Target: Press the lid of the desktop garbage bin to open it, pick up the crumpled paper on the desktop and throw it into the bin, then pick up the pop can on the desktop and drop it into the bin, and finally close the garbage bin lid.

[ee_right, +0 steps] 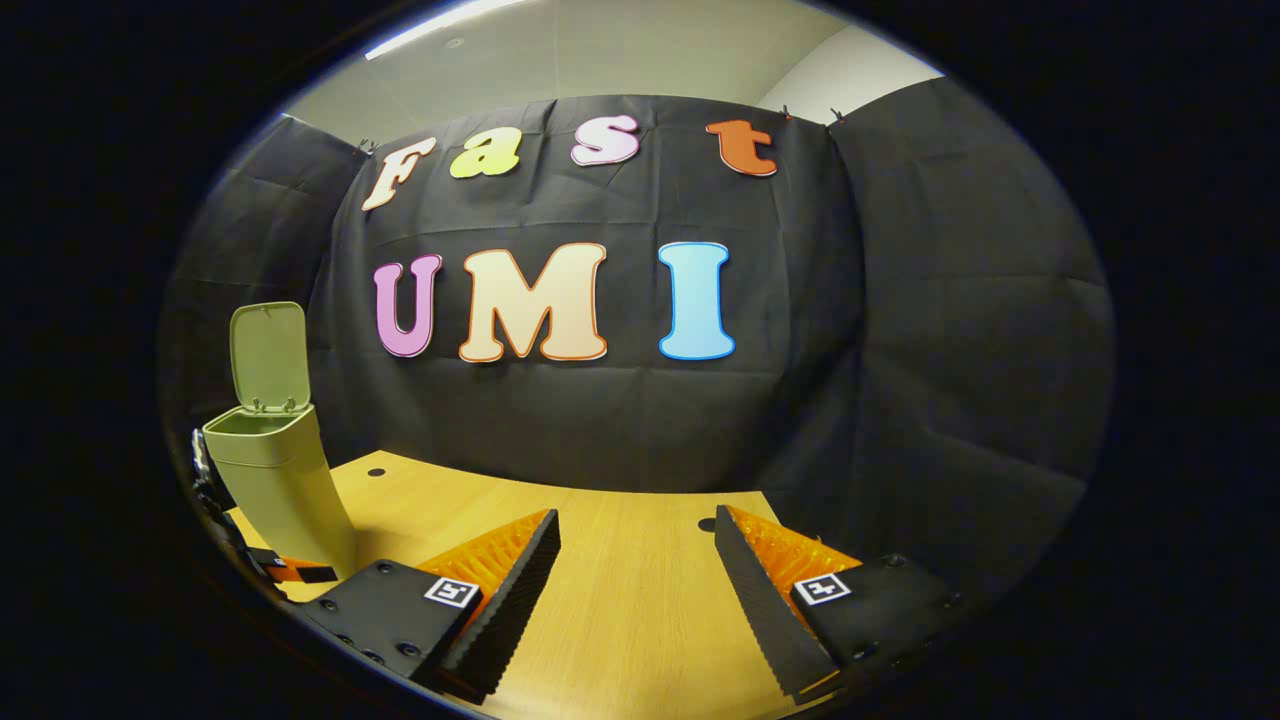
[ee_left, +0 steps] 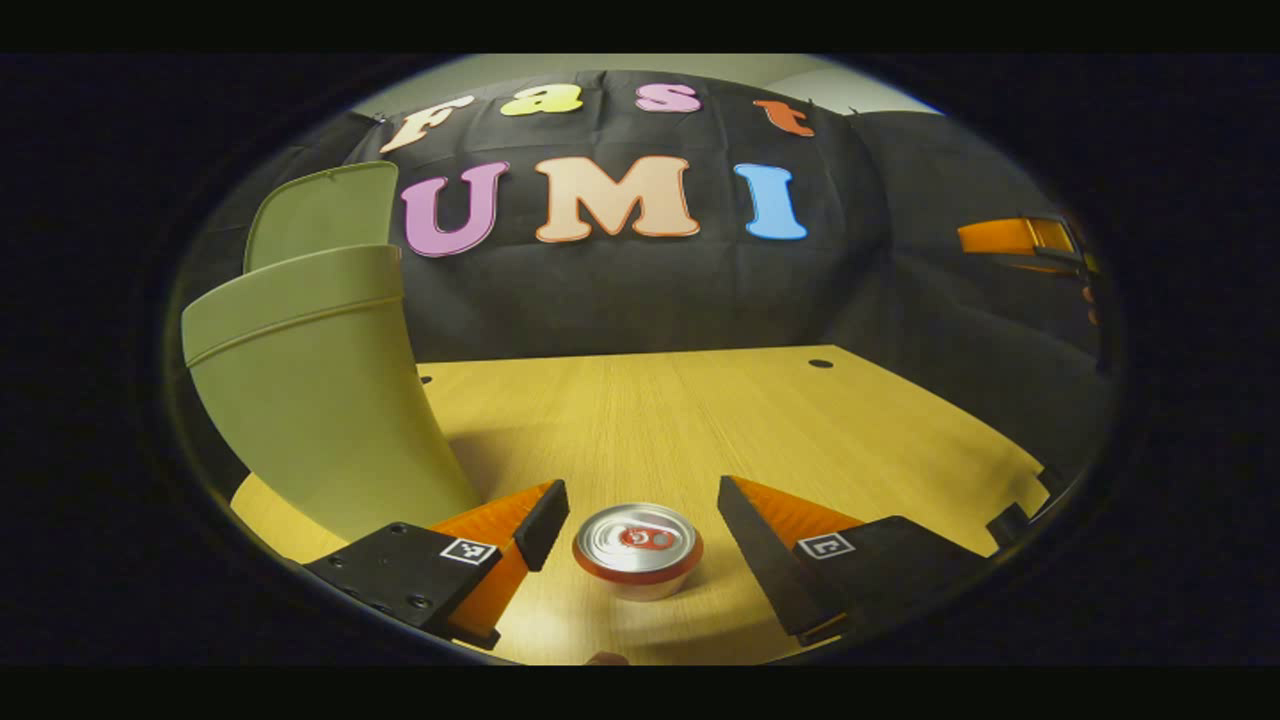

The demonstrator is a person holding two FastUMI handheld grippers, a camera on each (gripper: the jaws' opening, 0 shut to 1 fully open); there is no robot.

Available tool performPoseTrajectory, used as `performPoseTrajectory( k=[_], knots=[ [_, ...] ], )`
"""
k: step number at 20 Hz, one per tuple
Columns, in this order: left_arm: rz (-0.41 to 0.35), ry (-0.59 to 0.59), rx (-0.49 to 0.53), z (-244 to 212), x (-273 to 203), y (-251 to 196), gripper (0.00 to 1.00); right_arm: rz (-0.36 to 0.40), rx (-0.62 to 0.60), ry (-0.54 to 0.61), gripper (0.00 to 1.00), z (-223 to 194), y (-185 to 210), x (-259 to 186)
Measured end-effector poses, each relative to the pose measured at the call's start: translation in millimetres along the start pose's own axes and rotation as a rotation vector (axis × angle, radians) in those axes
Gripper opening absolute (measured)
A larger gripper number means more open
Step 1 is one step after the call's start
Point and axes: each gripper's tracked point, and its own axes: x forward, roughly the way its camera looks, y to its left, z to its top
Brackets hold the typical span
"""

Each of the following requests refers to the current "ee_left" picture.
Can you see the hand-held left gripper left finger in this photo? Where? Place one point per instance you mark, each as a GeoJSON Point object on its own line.
{"type": "Point", "coordinates": [542, 525]}

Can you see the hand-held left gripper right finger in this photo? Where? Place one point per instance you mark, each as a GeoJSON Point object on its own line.
{"type": "Point", "coordinates": [765, 560]}

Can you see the red pop can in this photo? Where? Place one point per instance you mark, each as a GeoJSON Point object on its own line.
{"type": "Point", "coordinates": [638, 548]}

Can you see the wooden desktop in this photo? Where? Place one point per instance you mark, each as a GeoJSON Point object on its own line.
{"type": "Point", "coordinates": [720, 420]}

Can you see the black backdrop cloth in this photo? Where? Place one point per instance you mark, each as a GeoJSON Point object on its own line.
{"type": "Point", "coordinates": [650, 290]}

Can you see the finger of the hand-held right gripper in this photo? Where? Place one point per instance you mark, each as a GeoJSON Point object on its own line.
{"type": "Point", "coordinates": [1010, 238]}

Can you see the green desktop garbage bin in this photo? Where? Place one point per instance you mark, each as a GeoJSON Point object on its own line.
{"type": "Point", "coordinates": [320, 400]}

